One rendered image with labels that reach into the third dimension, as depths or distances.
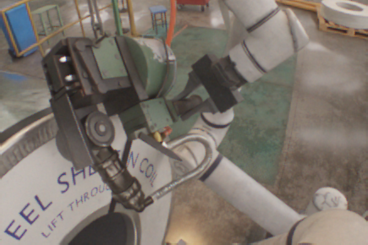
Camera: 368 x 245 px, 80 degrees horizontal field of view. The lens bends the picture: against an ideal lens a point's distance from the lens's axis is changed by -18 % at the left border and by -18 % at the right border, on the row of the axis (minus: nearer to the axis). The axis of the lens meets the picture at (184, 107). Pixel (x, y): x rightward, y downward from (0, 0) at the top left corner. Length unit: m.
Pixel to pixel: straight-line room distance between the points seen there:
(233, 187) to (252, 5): 0.59
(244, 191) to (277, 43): 0.53
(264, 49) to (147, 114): 0.26
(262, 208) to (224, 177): 0.17
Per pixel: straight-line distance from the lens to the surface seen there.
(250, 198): 0.90
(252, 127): 2.43
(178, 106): 0.60
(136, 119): 0.49
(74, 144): 0.40
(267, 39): 0.53
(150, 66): 0.48
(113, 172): 0.48
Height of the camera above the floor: 1.63
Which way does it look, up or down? 38 degrees down
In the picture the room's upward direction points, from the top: 5 degrees counter-clockwise
